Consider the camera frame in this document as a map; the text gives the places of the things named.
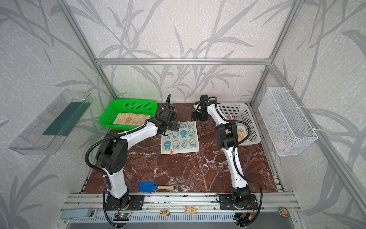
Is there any small orange green trinket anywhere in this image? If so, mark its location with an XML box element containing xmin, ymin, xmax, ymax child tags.
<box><xmin>159</xmin><ymin>209</ymin><xmax>171</xmax><ymax>217</ymax></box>

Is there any round orange gadget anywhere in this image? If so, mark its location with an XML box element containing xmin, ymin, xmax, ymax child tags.
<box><xmin>279</xmin><ymin>207</ymin><xmax>290</xmax><ymax>219</ymax></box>

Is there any pink object in wire basket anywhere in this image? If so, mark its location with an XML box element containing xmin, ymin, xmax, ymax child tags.
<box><xmin>275</xmin><ymin>140</ymin><xmax>290</xmax><ymax>152</ymax></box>

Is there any white plastic basket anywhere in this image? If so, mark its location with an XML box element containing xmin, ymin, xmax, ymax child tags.
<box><xmin>217</xmin><ymin>103</ymin><xmax>261</xmax><ymax>146</ymax></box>

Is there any green led circuit board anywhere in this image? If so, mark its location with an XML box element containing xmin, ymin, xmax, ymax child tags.
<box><xmin>113</xmin><ymin>213</ymin><xmax>131</xmax><ymax>221</ymax></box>

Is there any orange patterned towel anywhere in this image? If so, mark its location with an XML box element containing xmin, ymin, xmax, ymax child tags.
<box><xmin>113</xmin><ymin>113</ymin><xmax>151</xmax><ymax>127</ymax></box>
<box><xmin>235</xmin><ymin>123</ymin><xmax>247</xmax><ymax>141</ymax></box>

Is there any white wire wall basket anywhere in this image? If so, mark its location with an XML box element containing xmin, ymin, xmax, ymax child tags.
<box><xmin>259</xmin><ymin>87</ymin><xmax>318</xmax><ymax>156</ymax></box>

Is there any green plastic basket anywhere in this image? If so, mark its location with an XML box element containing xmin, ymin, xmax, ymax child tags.
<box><xmin>100</xmin><ymin>99</ymin><xmax>158</xmax><ymax>131</ymax></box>

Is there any blue trowel wooden handle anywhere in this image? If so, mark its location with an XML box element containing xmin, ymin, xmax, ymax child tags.
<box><xmin>138</xmin><ymin>181</ymin><xmax>175</xmax><ymax>193</ymax></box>

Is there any small yellow circuit board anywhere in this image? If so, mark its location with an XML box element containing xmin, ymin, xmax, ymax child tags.
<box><xmin>184</xmin><ymin>207</ymin><xmax>197</xmax><ymax>216</ymax></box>

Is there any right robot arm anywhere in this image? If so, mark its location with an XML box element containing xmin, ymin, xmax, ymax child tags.
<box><xmin>193</xmin><ymin>94</ymin><xmax>260</xmax><ymax>209</ymax></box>

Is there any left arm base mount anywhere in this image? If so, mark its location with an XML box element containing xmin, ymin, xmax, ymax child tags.
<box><xmin>104</xmin><ymin>195</ymin><xmax>145</xmax><ymax>211</ymax></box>

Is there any blue patterned towel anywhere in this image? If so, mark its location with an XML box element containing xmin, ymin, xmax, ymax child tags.
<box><xmin>161</xmin><ymin>121</ymin><xmax>200</xmax><ymax>155</ymax></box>

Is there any right controller board with wires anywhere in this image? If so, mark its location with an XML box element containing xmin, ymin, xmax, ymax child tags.
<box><xmin>233</xmin><ymin>212</ymin><xmax>254</xmax><ymax>225</ymax></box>

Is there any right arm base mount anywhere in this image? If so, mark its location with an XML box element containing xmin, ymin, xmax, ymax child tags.
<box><xmin>215</xmin><ymin>193</ymin><xmax>260</xmax><ymax>210</ymax></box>

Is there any grey flat device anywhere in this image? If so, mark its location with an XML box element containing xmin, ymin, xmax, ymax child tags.
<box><xmin>60</xmin><ymin>209</ymin><xmax>98</xmax><ymax>219</ymax></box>

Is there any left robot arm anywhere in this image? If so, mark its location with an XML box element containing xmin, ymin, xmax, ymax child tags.
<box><xmin>84</xmin><ymin>94</ymin><xmax>180</xmax><ymax>210</ymax></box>

